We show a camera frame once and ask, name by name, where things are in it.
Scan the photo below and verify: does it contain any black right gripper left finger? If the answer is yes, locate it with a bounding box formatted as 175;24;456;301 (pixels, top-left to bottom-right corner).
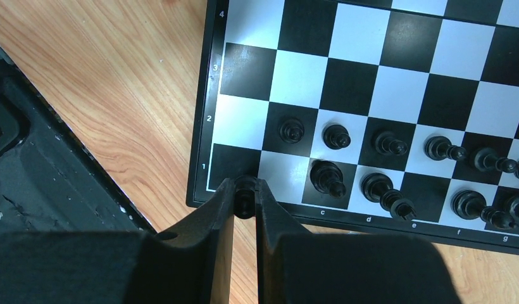
0;179;235;303

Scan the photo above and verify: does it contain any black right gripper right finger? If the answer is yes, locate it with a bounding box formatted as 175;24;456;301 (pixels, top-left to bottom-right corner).
254;179;460;303

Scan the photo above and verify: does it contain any black rook piece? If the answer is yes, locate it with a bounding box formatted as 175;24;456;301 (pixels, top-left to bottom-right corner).
234;175;257;219

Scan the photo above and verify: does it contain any black pawn piece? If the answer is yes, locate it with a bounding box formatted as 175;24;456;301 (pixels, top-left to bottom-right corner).
424;136;468;162
322;124;351;150
278;118;305;144
470;147;518;174
372;130;408;156

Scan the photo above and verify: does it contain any black and white chessboard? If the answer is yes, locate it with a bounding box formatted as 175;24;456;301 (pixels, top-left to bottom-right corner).
185;1;519;255

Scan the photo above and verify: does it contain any black knight piece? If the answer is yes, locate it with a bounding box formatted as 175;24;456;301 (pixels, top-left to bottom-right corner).
504;194;519;221

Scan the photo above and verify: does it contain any black bishop piece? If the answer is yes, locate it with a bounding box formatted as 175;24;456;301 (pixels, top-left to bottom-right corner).
451;190;518;230
310;160;347;199

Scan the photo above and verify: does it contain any black queen piece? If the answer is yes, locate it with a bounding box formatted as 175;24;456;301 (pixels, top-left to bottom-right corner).
361;173;416;221

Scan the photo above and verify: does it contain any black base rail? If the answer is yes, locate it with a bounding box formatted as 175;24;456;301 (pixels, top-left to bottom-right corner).
0;46;154;235

